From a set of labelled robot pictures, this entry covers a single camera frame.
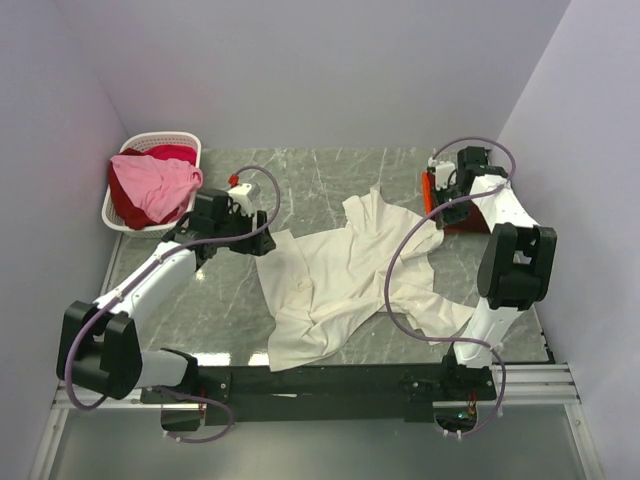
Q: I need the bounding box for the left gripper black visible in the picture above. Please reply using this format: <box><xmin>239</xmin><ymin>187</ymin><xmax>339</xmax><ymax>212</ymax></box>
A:
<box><xmin>214</xmin><ymin>205</ymin><xmax>276</xmax><ymax>256</ymax></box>

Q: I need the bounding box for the cream white t-shirt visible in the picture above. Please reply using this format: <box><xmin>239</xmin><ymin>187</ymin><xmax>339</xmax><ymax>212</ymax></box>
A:
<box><xmin>256</xmin><ymin>187</ymin><xmax>473</xmax><ymax>371</ymax></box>

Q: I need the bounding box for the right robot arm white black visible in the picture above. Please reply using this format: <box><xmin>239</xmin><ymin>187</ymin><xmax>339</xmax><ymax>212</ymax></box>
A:
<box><xmin>423</xmin><ymin>146</ymin><xmax>557</xmax><ymax>399</ymax></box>

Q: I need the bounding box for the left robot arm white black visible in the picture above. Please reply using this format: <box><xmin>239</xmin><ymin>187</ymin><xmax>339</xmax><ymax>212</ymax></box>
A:
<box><xmin>56</xmin><ymin>183</ymin><xmax>276</xmax><ymax>402</ymax></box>

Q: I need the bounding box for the folded orange t-shirt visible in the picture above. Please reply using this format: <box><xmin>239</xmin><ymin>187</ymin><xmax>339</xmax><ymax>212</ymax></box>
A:
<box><xmin>421</xmin><ymin>172</ymin><xmax>434</xmax><ymax>214</ymax></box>

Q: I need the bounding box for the folded maroon t-shirt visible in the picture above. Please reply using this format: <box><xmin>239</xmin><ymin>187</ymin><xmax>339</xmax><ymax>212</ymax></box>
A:
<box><xmin>442</xmin><ymin>202</ymin><xmax>490</xmax><ymax>235</ymax></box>

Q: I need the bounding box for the pink t-shirt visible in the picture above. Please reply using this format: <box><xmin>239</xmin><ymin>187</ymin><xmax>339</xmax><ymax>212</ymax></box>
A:
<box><xmin>111</xmin><ymin>155</ymin><xmax>203</xmax><ymax>224</ymax></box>

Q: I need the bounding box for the red t-shirt in basket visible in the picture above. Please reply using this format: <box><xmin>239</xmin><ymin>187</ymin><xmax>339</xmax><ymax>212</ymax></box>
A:
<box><xmin>107</xmin><ymin>144</ymin><xmax>197</xmax><ymax>230</ymax></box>

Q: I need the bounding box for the black base beam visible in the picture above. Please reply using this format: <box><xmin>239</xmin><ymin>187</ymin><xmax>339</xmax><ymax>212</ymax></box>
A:
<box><xmin>139</xmin><ymin>362</ymin><xmax>501</xmax><ymax>434</ymax></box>

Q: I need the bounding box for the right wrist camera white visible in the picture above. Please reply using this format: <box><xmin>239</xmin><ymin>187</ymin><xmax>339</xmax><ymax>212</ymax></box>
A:
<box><xmin>427</xmin><ymin>157</ymin><xmax>457</xmax><ymax>191</ymax></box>

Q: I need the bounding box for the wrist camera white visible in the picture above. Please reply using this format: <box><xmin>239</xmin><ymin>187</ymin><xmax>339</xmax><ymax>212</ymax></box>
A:
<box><xmin>227</xmin><ymin>174</ymin><xmax>260</xmax><ymax>215</ymax></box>
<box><xmin>427</xmin><ymin>157</ymin><xmax>457</xmax><ymax>191</ymax></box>

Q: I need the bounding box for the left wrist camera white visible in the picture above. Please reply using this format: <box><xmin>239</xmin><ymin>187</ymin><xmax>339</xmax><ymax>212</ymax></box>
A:
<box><xmin>227</xmin><ymin>174</ymin><xmax>260</xmax><ymax>215</ymax></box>

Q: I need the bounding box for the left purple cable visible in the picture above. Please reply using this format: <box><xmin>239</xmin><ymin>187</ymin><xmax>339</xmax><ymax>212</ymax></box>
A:
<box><xmin>64</xmin><ymin>166</ymin><xmax>281</xmax><ymax>444</ymax></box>

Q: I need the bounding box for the aluminium frame rail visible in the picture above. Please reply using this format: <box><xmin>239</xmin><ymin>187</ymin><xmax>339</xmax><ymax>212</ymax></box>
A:
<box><xmin>35</xmin><ymin>252</ymin><xmax>601</xmax><ymax>479</ymax></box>

